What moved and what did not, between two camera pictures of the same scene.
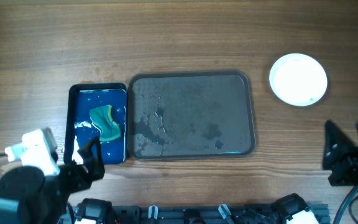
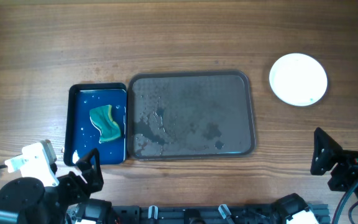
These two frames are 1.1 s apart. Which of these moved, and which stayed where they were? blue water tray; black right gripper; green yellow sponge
Moved: black right gripper
Stayed: blue water tray; green yellow sponge
